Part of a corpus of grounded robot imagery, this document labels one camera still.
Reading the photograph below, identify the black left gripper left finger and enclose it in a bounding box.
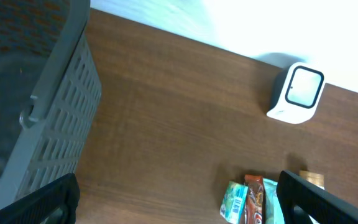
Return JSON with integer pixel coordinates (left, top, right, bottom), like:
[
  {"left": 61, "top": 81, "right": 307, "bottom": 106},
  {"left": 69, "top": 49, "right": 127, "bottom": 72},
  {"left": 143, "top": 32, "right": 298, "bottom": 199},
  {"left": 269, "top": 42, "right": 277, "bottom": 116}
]
[{"left": 0, "top": 173, "right": 80, "bottom": 223}]

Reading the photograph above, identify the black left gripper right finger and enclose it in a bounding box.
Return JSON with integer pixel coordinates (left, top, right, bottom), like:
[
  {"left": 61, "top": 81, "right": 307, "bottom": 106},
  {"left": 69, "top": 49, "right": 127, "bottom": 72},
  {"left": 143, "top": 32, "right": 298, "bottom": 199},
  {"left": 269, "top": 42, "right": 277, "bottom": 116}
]
[{"left": 277, "top": 170, "right": 358, "bottom": 224}]

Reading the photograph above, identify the teal wipes packet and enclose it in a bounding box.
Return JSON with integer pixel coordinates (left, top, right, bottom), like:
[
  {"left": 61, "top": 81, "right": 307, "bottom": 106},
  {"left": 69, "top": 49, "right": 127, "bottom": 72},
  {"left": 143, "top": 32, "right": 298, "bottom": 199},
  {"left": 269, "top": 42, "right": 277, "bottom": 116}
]
[{"left": 263, "top": 179, "right": 285, "bottom": 224}]

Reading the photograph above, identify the white barcode scanner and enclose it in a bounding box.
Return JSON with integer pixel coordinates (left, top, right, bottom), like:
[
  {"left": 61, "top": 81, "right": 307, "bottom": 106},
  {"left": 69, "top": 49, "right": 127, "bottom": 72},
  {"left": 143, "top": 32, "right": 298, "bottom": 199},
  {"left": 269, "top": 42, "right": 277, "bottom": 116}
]
[{"left": 267, "top": 62, "right": 326, "bottom": 124}]

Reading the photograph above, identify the dark grey plastic basket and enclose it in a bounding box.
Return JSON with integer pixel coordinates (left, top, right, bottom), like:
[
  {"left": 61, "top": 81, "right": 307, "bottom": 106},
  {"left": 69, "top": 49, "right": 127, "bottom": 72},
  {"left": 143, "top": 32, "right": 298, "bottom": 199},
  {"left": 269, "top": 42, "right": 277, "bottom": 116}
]
[{"left": 0, "top": 0, "right": 101, "bottom": 209}]

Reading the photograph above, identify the brown chocolate bar wrapper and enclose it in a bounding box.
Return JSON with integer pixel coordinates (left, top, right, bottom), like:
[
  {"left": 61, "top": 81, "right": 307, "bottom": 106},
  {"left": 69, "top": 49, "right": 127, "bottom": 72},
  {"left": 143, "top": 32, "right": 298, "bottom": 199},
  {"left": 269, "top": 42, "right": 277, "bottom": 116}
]
[{"left": 244, "top": 174, "right": 264, "bottom": 224}]

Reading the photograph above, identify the small teal packet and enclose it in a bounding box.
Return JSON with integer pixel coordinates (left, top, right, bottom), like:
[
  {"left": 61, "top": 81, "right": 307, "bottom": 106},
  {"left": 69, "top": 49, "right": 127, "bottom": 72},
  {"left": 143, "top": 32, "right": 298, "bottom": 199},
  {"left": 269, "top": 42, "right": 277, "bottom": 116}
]
[{"left": 219, "top": 181, "right": 248, "bottom": 224}]

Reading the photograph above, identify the white bamboo conditioner tube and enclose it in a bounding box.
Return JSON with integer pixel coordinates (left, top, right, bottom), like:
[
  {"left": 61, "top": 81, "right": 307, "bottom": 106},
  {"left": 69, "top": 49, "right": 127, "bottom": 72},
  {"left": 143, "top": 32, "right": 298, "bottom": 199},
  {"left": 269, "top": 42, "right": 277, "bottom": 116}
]
[{"left": 299, "top": 170, "right": 324, "bottom": 190}]

